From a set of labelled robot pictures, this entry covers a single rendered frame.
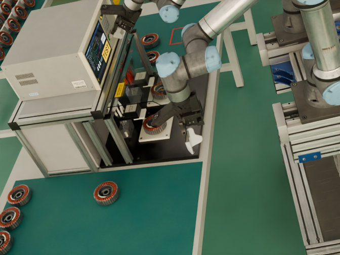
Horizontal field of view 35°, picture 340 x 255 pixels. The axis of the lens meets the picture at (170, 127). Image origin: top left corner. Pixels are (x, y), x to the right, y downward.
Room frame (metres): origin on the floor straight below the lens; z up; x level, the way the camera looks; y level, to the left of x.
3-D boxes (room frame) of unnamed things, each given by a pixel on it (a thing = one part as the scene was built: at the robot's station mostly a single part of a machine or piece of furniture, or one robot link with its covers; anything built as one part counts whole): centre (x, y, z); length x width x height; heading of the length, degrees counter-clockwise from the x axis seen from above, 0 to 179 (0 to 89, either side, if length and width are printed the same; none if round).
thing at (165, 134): (1.94, 0.06, 0.78); 0.15 x 0.15 x 0.01; 67
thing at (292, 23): (1.92, -0.70, 1.09); 0.15 x 0.15 x 0.10
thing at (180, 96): (1.37, -0.07, 1.37); 0.08 x 0.08 x 0.05
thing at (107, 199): (1.67, 0.36, 0.77); 0.11 x 0.11 x 0.04
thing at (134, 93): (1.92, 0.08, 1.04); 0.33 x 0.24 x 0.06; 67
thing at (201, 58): (1.37, -0.17, 1.45); 0.11 x 0.11 x 0.08; 84
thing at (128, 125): (2.00, 0.19, 0.80); 0.08 x 0.05 x 0.06; 157
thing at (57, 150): (1.91, 0.51, 0.91); 0.28 x 0.03 x 0.32; 67
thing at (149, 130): (1.94, 0.06, 0.80); 0.11 x 0.11 x 0.04
